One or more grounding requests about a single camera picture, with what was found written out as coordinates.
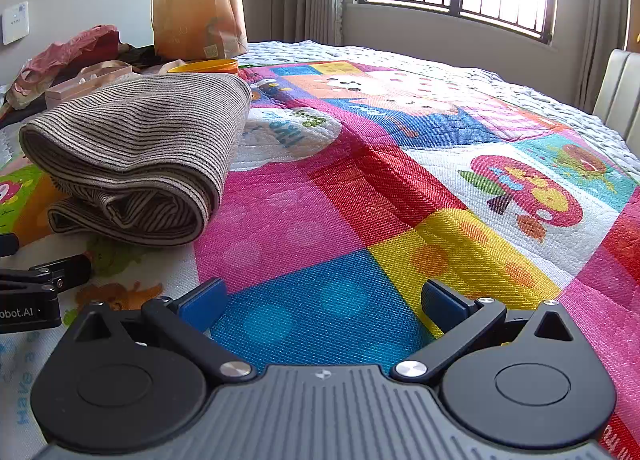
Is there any dark cloth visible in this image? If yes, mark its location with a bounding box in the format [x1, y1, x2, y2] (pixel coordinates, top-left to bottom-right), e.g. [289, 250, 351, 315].
[117, 44, 169, 69]

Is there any pink gift box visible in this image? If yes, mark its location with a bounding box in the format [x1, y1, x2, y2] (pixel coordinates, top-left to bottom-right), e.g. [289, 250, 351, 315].
[44, 63, 134, 109]

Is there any white wall switch panel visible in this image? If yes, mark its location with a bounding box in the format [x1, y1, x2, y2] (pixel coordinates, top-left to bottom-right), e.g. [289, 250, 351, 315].
[1, 1, 31, 46]

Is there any brown striped knit garment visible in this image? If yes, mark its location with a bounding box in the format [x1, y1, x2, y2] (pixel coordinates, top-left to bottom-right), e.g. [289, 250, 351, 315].
[19, 72, 253, 247]

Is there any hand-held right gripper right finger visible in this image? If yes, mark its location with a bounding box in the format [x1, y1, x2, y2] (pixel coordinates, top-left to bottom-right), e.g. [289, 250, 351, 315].
[389, 279, 577, 382]

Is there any brown paper bag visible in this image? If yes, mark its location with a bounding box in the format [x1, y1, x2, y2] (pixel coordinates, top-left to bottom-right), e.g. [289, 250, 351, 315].
[150, 0, 250, 62]

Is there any orange lidded container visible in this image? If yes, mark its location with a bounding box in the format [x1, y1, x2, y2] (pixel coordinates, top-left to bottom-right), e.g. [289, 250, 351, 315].
[167, 58, 240, 76]

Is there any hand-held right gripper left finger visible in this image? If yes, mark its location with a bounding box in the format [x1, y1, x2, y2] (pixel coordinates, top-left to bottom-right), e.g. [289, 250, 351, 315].
[75, 277, 256, 384]

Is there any red cloth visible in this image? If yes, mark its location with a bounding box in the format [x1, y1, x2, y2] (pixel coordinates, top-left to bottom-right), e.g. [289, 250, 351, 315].
[85, 32, 124, 62]

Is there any beige padded headboard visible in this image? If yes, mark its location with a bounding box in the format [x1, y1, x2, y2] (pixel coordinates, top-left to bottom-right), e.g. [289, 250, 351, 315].
[592, 49, 640, 142]

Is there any pink crumpled cloth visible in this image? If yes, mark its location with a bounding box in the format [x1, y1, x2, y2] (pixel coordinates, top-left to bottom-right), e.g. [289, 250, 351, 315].
[5, 25, 121, 109]

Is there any colourful cartoon printed mat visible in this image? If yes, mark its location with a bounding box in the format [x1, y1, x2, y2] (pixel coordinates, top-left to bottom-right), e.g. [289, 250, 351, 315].
[0, 59, 640, 460]

